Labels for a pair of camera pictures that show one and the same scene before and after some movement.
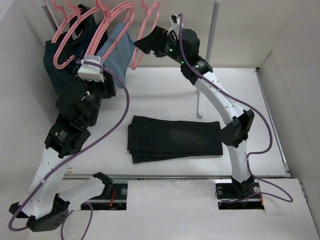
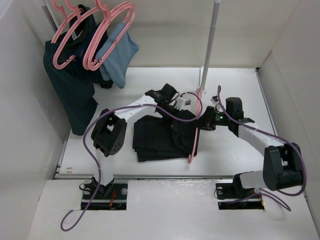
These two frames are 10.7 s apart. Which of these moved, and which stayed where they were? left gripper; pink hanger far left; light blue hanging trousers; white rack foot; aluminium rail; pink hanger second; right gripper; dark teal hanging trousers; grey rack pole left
Moved: left gripper; white rack foot; right gripper
Stayed: grey rack pole left; aluminium rail; light blue hanging trousers; pink hanger far left; pink hanger second; dark teal hanging trousers
